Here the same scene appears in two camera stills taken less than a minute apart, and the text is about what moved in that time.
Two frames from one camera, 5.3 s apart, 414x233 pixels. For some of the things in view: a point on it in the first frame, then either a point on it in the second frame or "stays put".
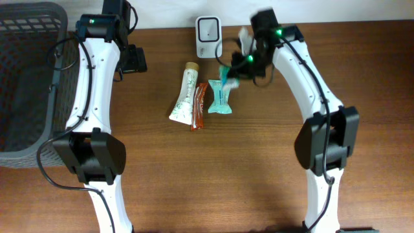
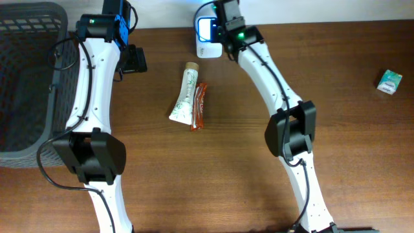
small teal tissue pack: x=228 y=83 to x=389 y=81
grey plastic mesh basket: x=39 y=80 stays put
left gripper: x=136 y=61 stays put
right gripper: x=238 y=70 to x=219 y=36
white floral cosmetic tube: x=183 y=110 stays put
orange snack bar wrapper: x=198 y=122 stays put
